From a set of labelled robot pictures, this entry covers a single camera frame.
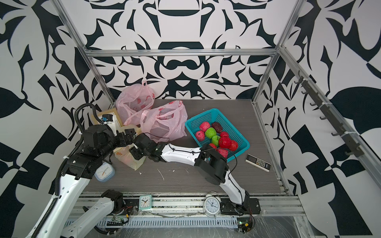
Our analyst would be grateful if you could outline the small teal square clock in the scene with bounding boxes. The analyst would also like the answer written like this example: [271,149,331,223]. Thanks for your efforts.
[139,194,153,211]

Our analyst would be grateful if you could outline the left circuit board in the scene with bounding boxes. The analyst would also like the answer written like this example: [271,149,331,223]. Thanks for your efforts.
[107,214,130,227]

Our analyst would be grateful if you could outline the dark maroon fruit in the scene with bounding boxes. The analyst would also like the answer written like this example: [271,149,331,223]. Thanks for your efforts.
[211,122,223,133]

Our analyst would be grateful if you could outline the wall hook rail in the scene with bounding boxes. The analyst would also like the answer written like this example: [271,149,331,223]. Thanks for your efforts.
[296,76,364,158]

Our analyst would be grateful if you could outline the round silver alarm clock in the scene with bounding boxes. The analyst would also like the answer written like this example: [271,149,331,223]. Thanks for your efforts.
[203,193,221,217]

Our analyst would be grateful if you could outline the blue square timer clock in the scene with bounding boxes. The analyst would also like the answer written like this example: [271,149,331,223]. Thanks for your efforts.
[94,162,115,182]

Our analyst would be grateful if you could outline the green apple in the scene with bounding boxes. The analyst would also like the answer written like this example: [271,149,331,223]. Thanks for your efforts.
[205,127,217,139]

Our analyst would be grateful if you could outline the small pink-red fruit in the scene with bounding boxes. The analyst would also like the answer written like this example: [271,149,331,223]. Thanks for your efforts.
[195,131,205,142]

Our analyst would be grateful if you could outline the large pink plastic bag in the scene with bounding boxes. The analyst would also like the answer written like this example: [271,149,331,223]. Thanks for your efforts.
[116,79,155,126]

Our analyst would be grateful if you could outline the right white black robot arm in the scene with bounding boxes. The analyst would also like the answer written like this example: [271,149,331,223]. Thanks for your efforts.
[126,133,250,213]

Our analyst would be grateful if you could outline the wooden picture frame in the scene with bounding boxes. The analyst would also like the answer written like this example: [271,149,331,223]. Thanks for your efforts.
[97,108,124,131]

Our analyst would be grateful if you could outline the round red apple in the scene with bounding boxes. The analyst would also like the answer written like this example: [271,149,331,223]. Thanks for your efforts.
[220,131,229,137]

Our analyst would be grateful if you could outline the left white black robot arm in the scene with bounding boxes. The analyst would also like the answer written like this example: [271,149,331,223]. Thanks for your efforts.
[27,125,136,238]

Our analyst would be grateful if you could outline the small red fruit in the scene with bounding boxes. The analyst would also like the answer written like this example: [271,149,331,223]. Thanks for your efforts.
[229,140,239,152]

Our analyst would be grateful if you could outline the white slotted cable duct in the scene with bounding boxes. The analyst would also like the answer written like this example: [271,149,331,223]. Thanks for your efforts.
[96,217,238,229]

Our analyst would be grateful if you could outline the small green fruit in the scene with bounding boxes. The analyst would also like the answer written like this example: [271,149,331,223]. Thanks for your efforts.
[211,135,221,147]

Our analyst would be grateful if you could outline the yellow plastic bag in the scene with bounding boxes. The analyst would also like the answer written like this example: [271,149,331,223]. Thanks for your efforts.
[114,125,146,171]

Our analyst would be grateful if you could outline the right circuit board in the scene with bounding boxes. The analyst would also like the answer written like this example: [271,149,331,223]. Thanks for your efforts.
[237,218,256,234]

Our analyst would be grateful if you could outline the grey calculator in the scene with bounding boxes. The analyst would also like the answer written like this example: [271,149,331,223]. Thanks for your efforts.
[246,154,271,172]

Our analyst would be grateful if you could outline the circuit board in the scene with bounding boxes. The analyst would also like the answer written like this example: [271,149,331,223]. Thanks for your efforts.
[107,214,130,227]
[237,218,256,234]

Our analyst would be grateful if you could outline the small pink plastic bag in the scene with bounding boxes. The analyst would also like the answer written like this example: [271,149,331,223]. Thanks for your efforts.
[140,100,188,142]

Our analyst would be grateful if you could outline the large pink-red fruit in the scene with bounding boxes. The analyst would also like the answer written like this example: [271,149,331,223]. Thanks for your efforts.
[199,122,211,132]

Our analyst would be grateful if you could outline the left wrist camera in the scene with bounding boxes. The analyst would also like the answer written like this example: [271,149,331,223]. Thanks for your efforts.
[101,114,117,135]

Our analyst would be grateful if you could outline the teal plastic basket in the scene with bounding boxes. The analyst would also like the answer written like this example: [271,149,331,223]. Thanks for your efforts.
[185,109,250,162]

